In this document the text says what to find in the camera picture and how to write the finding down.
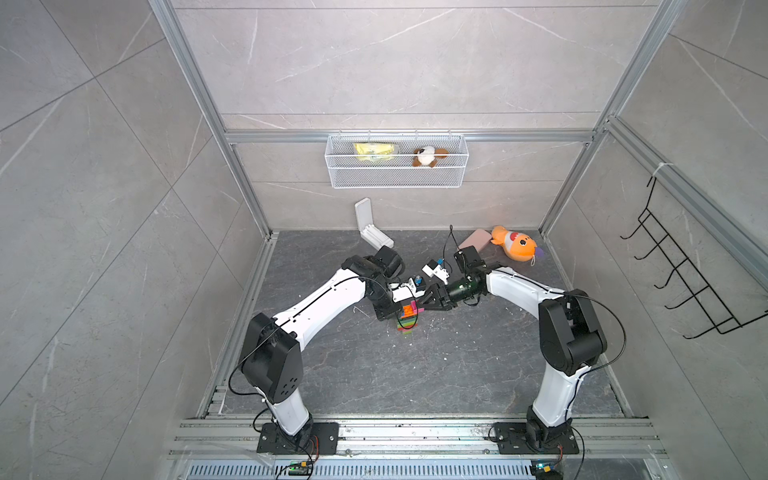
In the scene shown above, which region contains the orange lego brick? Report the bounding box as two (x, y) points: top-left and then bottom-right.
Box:
(400, 303), (417, 319)

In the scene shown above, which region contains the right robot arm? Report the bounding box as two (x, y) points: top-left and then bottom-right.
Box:
(416, 247), (608, 437)

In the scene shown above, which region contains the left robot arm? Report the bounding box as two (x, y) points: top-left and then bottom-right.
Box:
(236, 246), (404, 445)

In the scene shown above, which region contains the white open flip box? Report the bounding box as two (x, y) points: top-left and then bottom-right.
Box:
(354, 198), (394, 250)

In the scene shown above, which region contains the pink rectangular case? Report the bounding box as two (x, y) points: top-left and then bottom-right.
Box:
(459, 229), (492, 252)

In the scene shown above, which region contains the orange plush fish toy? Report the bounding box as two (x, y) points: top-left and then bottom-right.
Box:
(491, 226), (544, 264)

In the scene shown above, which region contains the yellow packet in basket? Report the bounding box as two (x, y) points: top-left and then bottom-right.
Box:
(353, 142), (399, 163)

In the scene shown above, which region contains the brown white plush toy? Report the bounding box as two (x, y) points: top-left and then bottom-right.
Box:
(412, 146), (449, 168)

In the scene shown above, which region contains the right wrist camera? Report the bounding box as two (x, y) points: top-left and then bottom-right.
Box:
(422, 258), (452, 285)

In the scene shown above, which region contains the white wire mesh basket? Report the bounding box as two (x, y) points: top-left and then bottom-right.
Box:
(324, 132), (469, 189)

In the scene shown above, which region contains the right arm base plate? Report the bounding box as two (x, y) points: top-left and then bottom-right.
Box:
(489, 420), (581, 455)

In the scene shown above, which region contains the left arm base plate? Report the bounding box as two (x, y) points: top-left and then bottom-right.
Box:
(256, 422), (340, 456)

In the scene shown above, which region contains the black wire hook rack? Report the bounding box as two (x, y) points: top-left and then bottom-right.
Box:
(620, 176), (767, 340)

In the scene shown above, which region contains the aluminium front rail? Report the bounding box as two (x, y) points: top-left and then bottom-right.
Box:
(165, 416), (667, 459)

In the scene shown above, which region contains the grey perforated cable duct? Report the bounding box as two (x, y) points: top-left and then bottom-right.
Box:
(182, 459), (534, 479)

